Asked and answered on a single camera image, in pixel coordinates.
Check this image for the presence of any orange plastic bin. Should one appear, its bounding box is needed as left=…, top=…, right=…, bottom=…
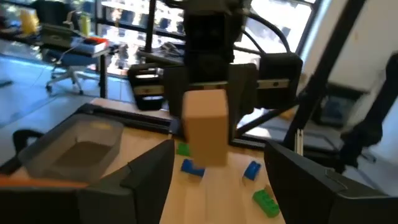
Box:
left=0, top=175, right=90, bottom=190

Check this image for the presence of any black frame post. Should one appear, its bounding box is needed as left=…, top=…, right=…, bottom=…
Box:
left=282, top=0, right=368, bottom=153

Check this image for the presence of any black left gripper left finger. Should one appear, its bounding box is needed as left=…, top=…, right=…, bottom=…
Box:
left=0, top=139, right=176, bottom=224

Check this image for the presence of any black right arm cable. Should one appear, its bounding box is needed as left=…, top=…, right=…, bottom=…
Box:
left=239, top=11, right=292, bottom=54

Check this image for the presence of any white-legged office chair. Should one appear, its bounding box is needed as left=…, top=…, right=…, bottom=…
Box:
left=44, top=49, right=101, bottom=96

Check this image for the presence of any yellow desk object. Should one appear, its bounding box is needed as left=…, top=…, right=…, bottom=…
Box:
left=19, top=8, right=40, bottom=35

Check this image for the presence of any long green toy brick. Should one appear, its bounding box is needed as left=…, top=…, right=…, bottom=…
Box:
left=251, top=188, right=281, bottom=219

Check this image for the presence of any black table edge rail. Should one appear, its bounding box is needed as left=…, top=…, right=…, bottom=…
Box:
left=76, top=101, right=346, bottom=164

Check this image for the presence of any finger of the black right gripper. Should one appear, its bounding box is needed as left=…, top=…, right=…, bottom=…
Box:
left=163, top=65, right=188, bottom=118
left=228, top=63, right=260, bottom=144

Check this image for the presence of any red and white book stack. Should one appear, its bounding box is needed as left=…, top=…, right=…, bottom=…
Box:
left=70, top=36, right=110, bottom=55

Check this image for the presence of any yellow-green bottle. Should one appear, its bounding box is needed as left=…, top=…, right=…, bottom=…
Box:
left=79, top=13, right=92, bottom=37

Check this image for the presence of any small green toy brick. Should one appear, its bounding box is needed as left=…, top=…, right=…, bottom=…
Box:
left=176, top=141, right=192, bottom=157

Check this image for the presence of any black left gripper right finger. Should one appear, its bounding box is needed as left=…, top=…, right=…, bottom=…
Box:
left=263, top=141, right=398, bottom=224

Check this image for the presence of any grey translucent plastic bin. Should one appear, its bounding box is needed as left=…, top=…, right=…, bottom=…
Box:
left=17, top=113, right=126, bottom=185

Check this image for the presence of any blue toy brick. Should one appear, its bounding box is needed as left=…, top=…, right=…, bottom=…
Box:
left=242, top=160, right=262, bottom=182
left=180, top=157, right=206, bottom=178

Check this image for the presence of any tall plain wooden block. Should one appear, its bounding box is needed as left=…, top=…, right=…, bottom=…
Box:
left=182, top=88, right=230, bottom=167

